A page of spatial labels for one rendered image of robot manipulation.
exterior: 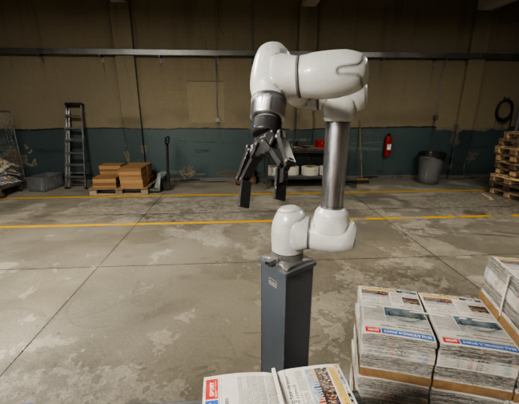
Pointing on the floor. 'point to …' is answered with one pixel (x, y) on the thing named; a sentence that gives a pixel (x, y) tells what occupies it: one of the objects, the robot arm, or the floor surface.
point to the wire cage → (0, 167)
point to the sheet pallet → (123, 178)
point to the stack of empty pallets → (513, 185)
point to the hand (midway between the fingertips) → (260, 199)
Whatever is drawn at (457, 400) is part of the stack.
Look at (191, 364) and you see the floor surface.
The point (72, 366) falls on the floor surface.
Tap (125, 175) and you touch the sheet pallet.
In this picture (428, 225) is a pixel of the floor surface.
